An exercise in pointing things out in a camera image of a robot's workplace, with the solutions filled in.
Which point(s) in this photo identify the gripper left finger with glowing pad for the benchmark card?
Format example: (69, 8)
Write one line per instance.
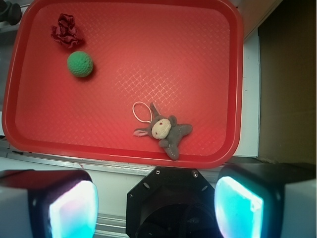
(47, 204)

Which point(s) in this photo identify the black knob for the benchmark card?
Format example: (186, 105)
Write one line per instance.
(10, 12)

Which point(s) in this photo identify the grey plush monkey toy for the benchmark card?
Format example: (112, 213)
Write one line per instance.
(165, 130)

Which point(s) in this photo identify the red plastic tray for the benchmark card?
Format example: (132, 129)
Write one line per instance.
(185, 56)

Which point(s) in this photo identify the brown cardboard box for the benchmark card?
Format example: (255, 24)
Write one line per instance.
(288, 122)

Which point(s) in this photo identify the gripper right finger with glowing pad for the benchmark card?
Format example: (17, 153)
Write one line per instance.
(267, 200)

